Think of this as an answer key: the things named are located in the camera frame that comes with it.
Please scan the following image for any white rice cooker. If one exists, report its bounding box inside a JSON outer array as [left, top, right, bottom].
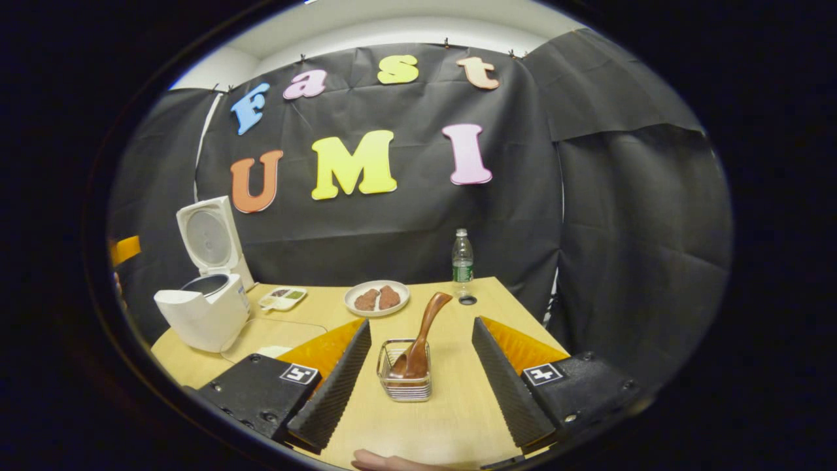
[[154, 196, 256, 354]]

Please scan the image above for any brown wooden spoon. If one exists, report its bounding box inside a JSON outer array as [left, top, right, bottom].
[[390, 292, 453, 380]]

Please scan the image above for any clear plastic water bottle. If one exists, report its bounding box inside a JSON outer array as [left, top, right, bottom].
[[451, 228, 474, 298]]

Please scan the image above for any black backdrop cloth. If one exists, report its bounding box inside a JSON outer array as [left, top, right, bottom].
[[108, 29, 733, 393]]

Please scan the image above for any wire chopstick holder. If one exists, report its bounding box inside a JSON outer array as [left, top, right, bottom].
[[377, 338, 433, 402]]

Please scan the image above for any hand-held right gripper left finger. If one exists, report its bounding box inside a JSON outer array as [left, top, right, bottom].
[[190, 319, 372, 453]]

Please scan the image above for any white round plate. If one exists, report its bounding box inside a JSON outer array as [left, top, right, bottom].
[[343, 280, 411, 318]]

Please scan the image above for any white divided condiment dish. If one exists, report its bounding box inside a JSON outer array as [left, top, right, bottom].
[[258, 287, 308, 312]]

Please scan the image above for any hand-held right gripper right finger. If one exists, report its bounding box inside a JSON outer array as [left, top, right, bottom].
[[471, 317, 645, 452]]

